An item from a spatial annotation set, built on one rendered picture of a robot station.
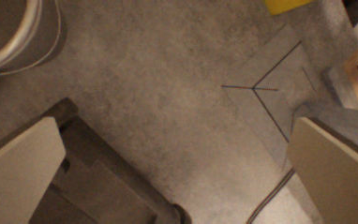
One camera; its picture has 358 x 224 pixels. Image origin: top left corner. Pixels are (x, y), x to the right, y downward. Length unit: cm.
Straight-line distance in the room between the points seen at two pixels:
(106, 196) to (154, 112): 31
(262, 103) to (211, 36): 34
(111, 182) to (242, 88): 58
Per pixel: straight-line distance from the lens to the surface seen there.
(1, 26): 78
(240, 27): 88
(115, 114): 74
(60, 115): 58
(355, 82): 134
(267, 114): 94
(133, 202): 64
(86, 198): 63
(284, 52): 97
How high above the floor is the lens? 72
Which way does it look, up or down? 70 degrees down
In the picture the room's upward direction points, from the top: 122 degrees clockwise
